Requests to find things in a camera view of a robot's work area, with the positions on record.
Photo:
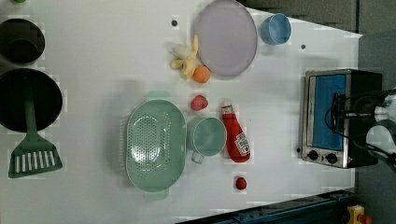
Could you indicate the yellow red emergency button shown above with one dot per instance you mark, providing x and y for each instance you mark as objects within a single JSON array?
[{"x": 357, "y": 215}]

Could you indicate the blue crate at edge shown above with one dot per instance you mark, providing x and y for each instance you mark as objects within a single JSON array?
[{"x": 325, "y": 208}]

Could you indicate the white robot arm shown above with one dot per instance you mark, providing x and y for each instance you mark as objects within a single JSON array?
[{"x": 376, "y": 109}]

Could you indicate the peeled banana toy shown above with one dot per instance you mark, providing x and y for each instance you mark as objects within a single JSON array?
[{"x": 185, "y": 59}]

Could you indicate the green mug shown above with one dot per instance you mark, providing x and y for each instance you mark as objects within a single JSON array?
[{"x": 206, "y": 137}]

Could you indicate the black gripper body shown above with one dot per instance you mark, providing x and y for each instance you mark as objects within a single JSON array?
[{"x": 339, "y": 114}]

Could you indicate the lilac round plate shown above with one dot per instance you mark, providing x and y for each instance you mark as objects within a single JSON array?
[{"x": 227, "y": 37}]

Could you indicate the orange fruit toy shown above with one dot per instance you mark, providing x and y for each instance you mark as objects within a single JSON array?
[{"x": 201, "y": 74}]

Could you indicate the strawberry toy near banana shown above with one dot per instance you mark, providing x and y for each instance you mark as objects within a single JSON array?
[{"x": 198, "y": 103}]

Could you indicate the blue bowl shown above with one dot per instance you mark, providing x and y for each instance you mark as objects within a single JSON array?
[{"x": 275, "y": 30}]

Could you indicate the red ketchup bottle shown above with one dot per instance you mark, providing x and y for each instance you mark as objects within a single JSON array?
[{"x": 237, "y": 142}]

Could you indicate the black frying pan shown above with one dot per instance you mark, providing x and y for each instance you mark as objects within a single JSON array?
[{"x": 18, "y": 86}]

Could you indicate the small black pot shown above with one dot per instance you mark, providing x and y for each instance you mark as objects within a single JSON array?
[{"x": 21, "y": 41}]

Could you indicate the green spatula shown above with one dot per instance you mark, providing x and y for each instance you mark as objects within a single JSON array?
[{"x": 34, "y": 155}]

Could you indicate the strawberry toy near edge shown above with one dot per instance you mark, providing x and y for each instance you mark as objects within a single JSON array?
[{"x": 241, "y": 183}]

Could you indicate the green perforated colander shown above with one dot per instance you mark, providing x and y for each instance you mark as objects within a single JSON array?
[{"x": 156, "y": 145}]

